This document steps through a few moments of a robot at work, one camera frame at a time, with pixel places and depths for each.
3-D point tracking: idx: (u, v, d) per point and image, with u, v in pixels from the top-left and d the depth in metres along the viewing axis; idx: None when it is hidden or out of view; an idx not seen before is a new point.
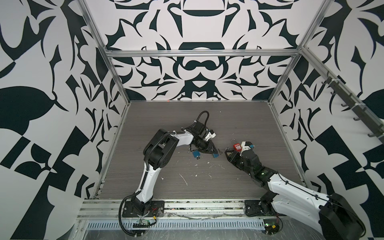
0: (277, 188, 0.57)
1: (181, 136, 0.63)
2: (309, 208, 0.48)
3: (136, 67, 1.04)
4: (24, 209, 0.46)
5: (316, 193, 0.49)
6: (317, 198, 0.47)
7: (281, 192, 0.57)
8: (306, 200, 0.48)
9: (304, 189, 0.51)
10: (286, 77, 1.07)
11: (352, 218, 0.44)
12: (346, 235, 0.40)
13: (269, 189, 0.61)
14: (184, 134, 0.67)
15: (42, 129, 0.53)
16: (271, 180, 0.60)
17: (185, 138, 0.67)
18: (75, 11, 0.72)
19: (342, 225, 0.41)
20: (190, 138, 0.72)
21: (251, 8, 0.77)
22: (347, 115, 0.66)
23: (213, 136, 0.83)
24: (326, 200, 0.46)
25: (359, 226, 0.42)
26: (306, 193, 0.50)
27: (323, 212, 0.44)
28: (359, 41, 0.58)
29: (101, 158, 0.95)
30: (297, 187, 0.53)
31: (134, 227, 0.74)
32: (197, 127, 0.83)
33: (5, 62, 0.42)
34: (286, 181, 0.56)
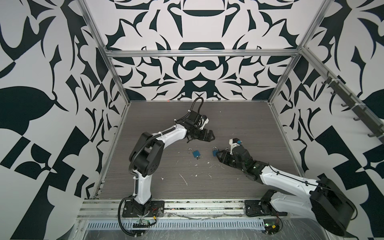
0: (269, 179, 0.57)
1: (171, 133, 0.59)
2: (301, 194, 0.48)
3: (136, 67, 1.04)
4: (24, 209, 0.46)
5: (306, 180, 0.49)
6: (307, 185, 0.48)
7: (275, 184, 0.56)
8: (297, 187, 0.49)
9: (295, 177, 0.52)
10: (286, 77, 1.07)
11: (342, 201, 0.45)
12: (337, 217, 0.41)
13: (263, 182, 0.61)
14: (174, 132, 0.60)
15: (42, 129, 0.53)
16: (262, 172, 0.60)
17: (175, 134, 0.60)
18: (75, 11, 0.72)
19: (333, 207, 0.41)
20: (181, 133, 0.64)
21: (251, 8, 0.77)
22: (347, 115, 0.66)
23: (207, 122, 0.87)
24: (316, 185, 0.46)
25: (349, 208, 0.43)
26: (297, 181, 0.50)
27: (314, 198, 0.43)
28: (359, 41, 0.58)
29: (101, 158, 0.95)
30: (288, 176, 0.53)
31: (134, 227, 0.74)
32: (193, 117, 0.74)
33: (5, 62, 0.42)
34: (277, 172, 0.57)
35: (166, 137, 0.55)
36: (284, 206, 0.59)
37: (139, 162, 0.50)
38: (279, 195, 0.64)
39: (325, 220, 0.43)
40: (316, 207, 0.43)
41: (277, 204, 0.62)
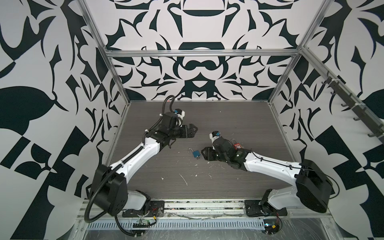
0: (253, 166, 0.56)
1: (136, 158, 0.49)
2: (286, 178, 0.48)
3: (136, 67, 1.04)
4: (24, 209, 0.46)
5: (290, 164, 0.49)
6: (291, 168, 0.47)
7: (258, 170, 0.56)
8: (282, 172, 0.48)
9: (280, 162, 0.51)
10: (286, 77, 1.07)
11: (323, 181, 0.46)
12: (320, 197, 0.42)
13: (246, 169, 0.60)
14: (139, 154, 0.50)
15: (42, 129, 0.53)
16: (246, 160, 0.58)
17: (143, 155, 0.51)
18: (75, 11, 0.72)
19: (315, 188, 0.42)
20: (153, 150, 0.55)
21: (251, 8, 0.77)
22: (347, 115, 0.66)
23: (183, 115, 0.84)
24: (299, 168, 0.46)
25: (329, 186, 0.45)
26: (281, 165, 0.50)
27: (299, 180, 0.43)
28: (359, 41, 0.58)
29: (101, 158, 0.95)
30: (273, 161, 0.52)
31: (134, 227, 0.74)
32: (169, 122, 0.62)
33: (5, 62, 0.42)
34: (261, 158, 0.56)
35: (130, 163, 0.47)
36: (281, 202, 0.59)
37: (100, 201, 0.42)
38: (273, 192, 0.67)
39: (308, 201, 0.44)
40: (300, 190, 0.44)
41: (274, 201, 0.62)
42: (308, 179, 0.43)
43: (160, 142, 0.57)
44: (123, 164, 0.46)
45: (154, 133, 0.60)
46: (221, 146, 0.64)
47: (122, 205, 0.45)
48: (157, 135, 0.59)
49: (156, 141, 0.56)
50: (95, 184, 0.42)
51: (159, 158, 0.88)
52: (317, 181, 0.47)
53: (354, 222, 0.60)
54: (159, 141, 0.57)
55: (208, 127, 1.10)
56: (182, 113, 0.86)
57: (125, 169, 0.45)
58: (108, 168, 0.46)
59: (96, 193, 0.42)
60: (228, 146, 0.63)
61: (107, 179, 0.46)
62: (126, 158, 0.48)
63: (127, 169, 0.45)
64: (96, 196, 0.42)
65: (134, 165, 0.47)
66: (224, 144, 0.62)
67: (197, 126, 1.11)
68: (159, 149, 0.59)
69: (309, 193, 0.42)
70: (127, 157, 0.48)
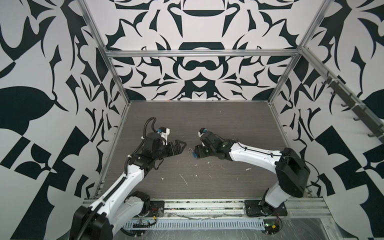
0: (238, 155, 0.58)
1: (119, 191, 0.47)
2: (267, 165, 0.50)
3: (136, 67, 1.04)
4: (24, 209, 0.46)
5: (271, 152, 0.51)
6: (272, 156, 0.50)
7: (242, 159, 0.58)
8: (264, 160, 0.50)
9: (261, 151, 0.53)
10: (286, 77, 1.07)
11: (302, 167, 0.47)
12: (298, 182, 0.44)
13: (231, 158, 0.61)
14: (123, 186, 0.48)
15: (42, 129, 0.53)
16: (231, 150, 0.59)
17: (126, 188, 0.48)
18: (75, 11, 0.72)
19: (294, 174, 0.45)
20: (138, 179, 0.53)
21: (251, 8, 0.77)
22: (347, 115, 0.66)
23: (168, 132, 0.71)
24: (279, 155, 0.49)
25: (306, 172, 0.47)
26: (264, 153, 0.52)
27: (279, 168, 0.45)
28: (359, 41, 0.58)
29: (101, 158, 0.95)
30: (256, 150, 0.54)
31: (134, 227, 0.74)
32: (152, 144, 0.60)
33: (6, 62, 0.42)
34: (245, 147, 0.57)
35: (113, 198, 0.45)
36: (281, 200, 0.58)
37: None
38: (268, 190, 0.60)
39: (287, 187, 0.47)
40: (281, 178, 0.46)
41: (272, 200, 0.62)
42: (288, 166, 0.45)
43: (144, 167, 0.55)
44: (104, 202, 0.43)
45: (137, 158, 0.58)
46: (205, 138, 0.67)
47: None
48: (141, 161, 0.57)
49: (139, 168, 0.54)
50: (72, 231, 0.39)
51: (157, 164, 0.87)
52: (296, 167, 0.49)
53: (354, 222, 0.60)
54: (144, 168, 0.55)
55: (208, 127, 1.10)
56: (166, 130, 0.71)
57: (106, 207, 0.42)
58: (88, 209, 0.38)
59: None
60: (213, 137, 0.66)
61: (88, 221, 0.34)
62: (107, 194, 0.46)
63: (109, 206, 0.43)
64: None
65: (119, 200, 0.46)
66: (209, 136, 0.65)
67: (197, 126, 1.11)
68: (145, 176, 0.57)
69: (288, 179, 0.44)
70: (109, 192, 0.46)
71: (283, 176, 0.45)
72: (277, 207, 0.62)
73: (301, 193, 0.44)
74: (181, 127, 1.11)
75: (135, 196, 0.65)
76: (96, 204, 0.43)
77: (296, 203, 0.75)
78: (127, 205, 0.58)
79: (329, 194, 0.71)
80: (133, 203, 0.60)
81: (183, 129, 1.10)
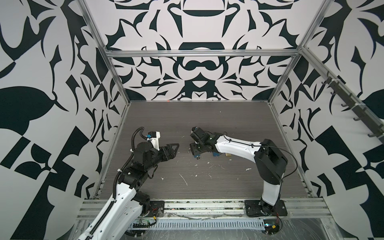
0: (223, 147, 0.61)
1: (108, 219, 0.44)
2: (248, 155, 0.53)
3: (136, 67, 1.04)
4: (24, 209, 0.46)
5: (252, 143, 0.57)
6: (252, 146, 0.53)
7: (227, 150, 0.61)
8: (245, 150, 0.54)
9: (244, 142, 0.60)
10: (286, 77, 1.07)
11: (279, 156, 0.51)
12: (273, 170, 0.48)
13: (218, 150, 0.65)
14: (111, 212, 0.46)
15: (42, 129, 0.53)
16: (217, 142, 0.63)
17: (115, 214, 0.46)
18: (75, 11, 0.72)
19: (271, 162, 0.48)
20: (129, 198, 0.51)
21: (251, 8, 0.77)
22: (347, 115, 0.66)
23: (159, 136, 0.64)
24: (259, 146, 0.52)
25: (284, 161, 0.51)
26: (245, 144, 0.55)
27: (258, 155, 0.49)
28: (359, 41, 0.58)
29: (101, 159, 0.95)
30: (239, 141, 0.58)
31: (134, 227, 0.74)
32: (142, 158, 0.55)
33: (6, 62, 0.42)
34: (229, 139, 0.61)
35: (101, 228, 0.43)
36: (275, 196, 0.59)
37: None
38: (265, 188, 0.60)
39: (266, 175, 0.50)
40: (260, 166, 0.49)
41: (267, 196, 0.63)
42: (266, 155, 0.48)
43: (135, 184, 0.52)
44: (92, 235, 0.41)
45: (128, 174, 0.54)
46: (194, 134, 0.72)
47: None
48: (132, 176, 0.54)
49: (130, 187, 0.51)
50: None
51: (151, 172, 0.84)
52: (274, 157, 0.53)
53: (354, 222, 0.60)
54: (134, 184, 0.52)
55: (208, 127, 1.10)
56: (156, 134, 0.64)
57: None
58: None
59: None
60: (201, 133, 0.71)
61: None
62: (96, 222, 0.43)
63: (97, 238, 0.41)
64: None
65: (108, 229, 0.44)
66: (197, 131, 0.70)
67: (197, 126, 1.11)
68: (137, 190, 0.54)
69: (265, 167, 0.47)
70: (97, 221, 0.44)
71: (261, 165, 0.48)
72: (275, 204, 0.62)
73: (278, 180, 0.48)
74: (181, 127, 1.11)
75: (133, 199, 0.65)
76: (83, 239, 0.41)
77: (296, 203, 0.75)
78: (124, 215, 0.57)
79: (329, 194, 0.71)
80: (130, 211, 0.59)
81: (183, 129, 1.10)
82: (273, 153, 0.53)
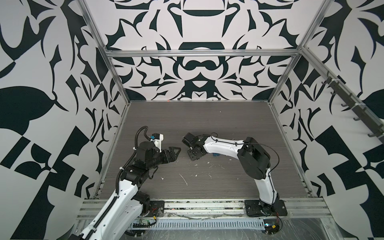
0: (210, 146, 0.64)
1: (111, 214, 0.45)
2: (233, 153, 0.56)
3: (136, 67, 1.04)
4: (24, 209, 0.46)
5: (236, 141, 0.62)
6: (236, 145, 0.57)
7: (215, 150, 0.64)
8: (230, 148, 0.57)
9: (229, 141, 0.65)
10: (286, 77, 1.07)
11: (261, 152, 0.54)
12: (258, 165, 0.51)
13: (206, 150, 0.67)
14: (114, 208, 0.46)
15: (42, 129, 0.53)
16: (205, 142, 0.67)
17: (118, 209, 0.47)
18: (75, 11, 0.72)
19: (254, 159, 0.52)
20: (132, 194, 0.52)
21: (251, 8, 0.77)
22: (347, 115, 0.66)
23: (162, 138, 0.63)
24: (242, 144, 0.56)
25: (266, 156, 0.55)
26: (230, 144, 0.59)
27: (240, 153, 0.52)
28: (359, 41, 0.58)
29: (101, 158, 0.95)
30: (224, 141, 0.62)
31: (134, 227, 0.74)
32: (145, 155, 0.57)
33: (5, 62, 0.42)
34: (216, 139, 0.65)
35: (104, 223, 0.43)
36: (270, 195, 0.61)
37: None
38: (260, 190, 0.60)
39: (250, 170, 0.53)
40: (244, 162, 0.52)
41: (264, 196, 0.64)
42: (248, 152, 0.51)
43: (137, 181, 0.53)
44: (95, 228, 0.42)
45: (130, 171, 0.55)
46: (185, 139, 0.76)
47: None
48: (134, 174, 0.55)
49: (132, 183, 0.52)
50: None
51: (151, 172, 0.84)
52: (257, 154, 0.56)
53: (354, 222, 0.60)
54: (137, 181, 0.53)
55: (208, 127, 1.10)
56: (159, 136, 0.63)
57: (98, 233, 0.41)
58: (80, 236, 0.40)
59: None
60: (191, 136, 0.75)
61: None
62: (99, 217, 0.44)
63: (100, 232, 0.41)
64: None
65: (110, 224, 0.44)
66: (187, 136, 0.74)
67: (196, 126, 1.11)
68: (139, 187, 0.55)
69: (249, 163, 0.50)
70: (101, 215, 0.44)
71: (245, 161, 0.51)
72: (274, 204, 0.63)
73: (263, 174, 0.51)
74: (180, 127, 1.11)
75: (133, 199, 0.65)
76: (87, 232, 0.41)
77: (296, 203, 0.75)
78: (125, 213, 0.57)
79: (329, 194, 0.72)
80: (131, 210, 0.59)
81: (183, 130, 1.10)
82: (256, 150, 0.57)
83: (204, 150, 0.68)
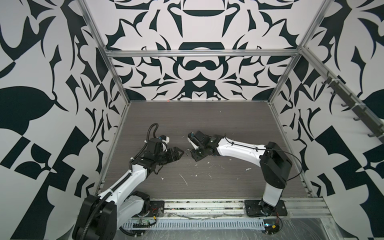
0: (225, 150, 0.59)
1: (126, 184, 0.49)
2: (253, 159, 0.51)
3: (136, 67, 1.04)
4: (24, 210, 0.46)
5: (256, 146, 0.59)
6: (257, 150, 0.51)
7: (230, 153, 0.58)
8: (249, 153, 0.52)
9: (247, 145, 0.55)
10: (286, 77, 1.07)
11: (284, 160, 0.51)
12: (281, 174, 0.46)
13: (220, 153, 0.62)
14: (129, 180, 0.51)
15: (42, 129, 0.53)
16: (220, 144, 0.61)
17: (131, 182, 0.51)
18: (75, 11, 0.72)
19: (276, 167, 0.46)
20: (141, 177, 0.56)
21: (251, 8, 0.77)
22: (347, 115, 0.66)
23: (168, 139, 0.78)
24: (263, 149, 0.51)
25: (288, 164, 0.49)
26: (249, 148, 0.54)
27: (263, 161, 0.48)
28: (359, 41, 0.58)
29: (101, 158, 0.95)
30: (241, 145, 0.56)
31: (134, 227, 0.74)
32: (154, 148, 0.65)
33: (5, 62, 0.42)
34: (232, 142, 0.59)
35: (120, 190, 0.47)
36: (276, 197, 0.59)
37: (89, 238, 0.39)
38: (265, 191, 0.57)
39: (271, 178, 0.49)
40: (265, 171, 0.48)
41: (268, 197, 0.63)
42: (271, 160, 0.46)
43: (147, 168, 0.59)
44: (112, 193, 0.45)
45: (141, 159, 0.62)
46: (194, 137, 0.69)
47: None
48: (144, 162, 0.61)
49: (143, 167, 0.58)
50: (81, 217, 0.40)
51: (157, 169, 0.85)
52: (279, 161, 0.52)
53: (354, 222, 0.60)
54: (146, 167, 0.58)
55: (208, 127, 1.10)
56: (166, 138, 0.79)
57: (114, 197, 0.44)
58: (97, 197, 0.43)
59: (86, 229, 0.41)
60: (201, 136, 0.68)
61: (95, 212, 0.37)
62: (114, 186, 0.47)
63: (116, 196, 0.44)
64: (86, 232, 0.40)
65: (124, 193, 0.47)
66: (197, 134, 0.67)
67: (196, 126, 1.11)
68: (146, 176, 0.59)
69: (271, 171, 0.46)
70: (116, 184, 0.48)
71: (267, 169, 0.47)
72: (276, 206, 0.62)
73: (284, 185, 0.47)
74: (180, 127, 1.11)
75: (135, 195, 0.66)
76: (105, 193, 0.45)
77: (297, 203, 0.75)
78: (128, 201, 0.59)
79: (329, 194, 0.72)
80: (135, 201, 0.61)
81: (183, 130, 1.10)
82: (277, 155, 0.52)
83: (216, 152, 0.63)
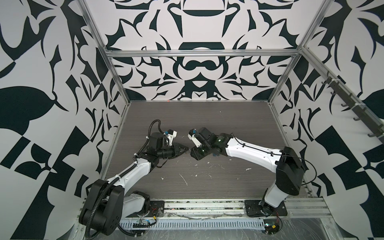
0: (234, 151, 0.55)
1: (132, 173, 0.51)
2: (267, 164, 0.49)
3: (136, 67, 1.04)
4: (24, 210, 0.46)
5: (272, 151, 0.50)
6: (272, 155, 0.48)
7: (238, 155, 0.55)
8: (264, 158, 0.49)
9: (261, 149, 0.51)
10: (286, 77, 1.07)
11: (299, 166, 0.49)
12: (296, 180, 0.44)
13: (227, 153, 0.58)
14: (134, 170, 0.53)
15: (42, 129, 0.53)
16: (228, 145, 0.57)
17: (136, 172, 0.53)
18: (75, 11, 0.72)
19: (291, 173, 0.43)
20: (145, 168, 0.58)
21: (251, 8, 0.77)
22: (347, 115, 0.66)
23: (175, 134, 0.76)
24: (279, 154, 0.48)
25: (302, 172, 0.47)
26: (263, 152, 0.50)
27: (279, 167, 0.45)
28: (359, 41, 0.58)
29: (101, 158, 0.95)
30: (253, 147, 0.53)
31: (134, 227, 0.74)
32: (156, 142, 0.65)
33: (5, 61, 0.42)
34: (243, 144, 0.55)
35: (126, 177, 0.49)
36: (280, 199, 0.58)
37: (95, 222, 0.40)
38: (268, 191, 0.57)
39: (284, 184, 0.46)
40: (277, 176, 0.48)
41: (270, 200, 0.63)
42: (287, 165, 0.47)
43: (151, 162, 0.60)
44: (120, 178, 0.47)
45: (145, 155, 0.64)
46: (199, 134, 0.64)
47: (116, 224, 0.44)
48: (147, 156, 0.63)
49: (147, 161, 0.60)
50: (90, 201, 0.42)
51: (161, 163, 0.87)
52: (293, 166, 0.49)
53: (354, 222, 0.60)
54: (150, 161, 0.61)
55: (208, 127, 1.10)
56: (172, 132, 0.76)
57: (122, 182, 0.46)
58: (105, 182, 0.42)
59: (93, 213, 0.41)
60: (206, 133, 0.63)
61: (101, 198, 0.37)
62: (122, 174, 0.50)
63: (124, 182, 0.47)
64: (93, 216, 0.41)
65: (129, 181, 0.49)
66: (203, 132, 0.62)
67: (196, 126, 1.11)
68: (150, 171, 0.61)
69: (286, 177, 0.43)
70: (123, 173, 0.50)
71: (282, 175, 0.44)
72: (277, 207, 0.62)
73: (297, 192, 0.45)
74: (180, 127, 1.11)
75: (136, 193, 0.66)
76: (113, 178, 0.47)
77: (296, 203, 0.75)
78: (131, 196, 0.60)
79: (329, 194, 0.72)
80: (136, 198, 0.61)
81: (183, 130, 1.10)
82: (292, 161, 0.49)
83: (224, 152, 0.58)
